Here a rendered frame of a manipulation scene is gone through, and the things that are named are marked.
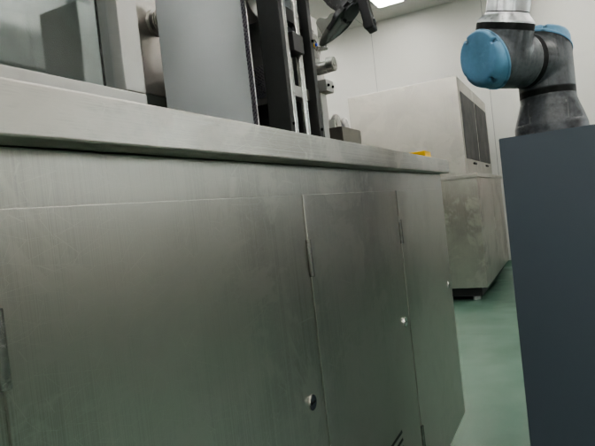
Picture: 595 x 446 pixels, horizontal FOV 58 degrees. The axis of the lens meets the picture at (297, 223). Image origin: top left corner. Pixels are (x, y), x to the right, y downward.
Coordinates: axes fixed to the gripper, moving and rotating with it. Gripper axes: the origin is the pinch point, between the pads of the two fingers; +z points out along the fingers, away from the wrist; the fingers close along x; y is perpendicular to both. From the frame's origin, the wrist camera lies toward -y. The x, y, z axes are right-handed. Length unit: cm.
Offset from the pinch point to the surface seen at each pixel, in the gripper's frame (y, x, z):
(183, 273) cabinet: -54, 100, 16
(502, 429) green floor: -116, -42, 57
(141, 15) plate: 30.6, 32.1, 22.8
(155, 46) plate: 25.1, 27.9, 27.4
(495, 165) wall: -13, -448, 19
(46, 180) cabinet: -46, 115, 10
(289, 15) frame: -7.7, 36.5, -3.0
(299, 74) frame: -17.3, 34.9, 5.1
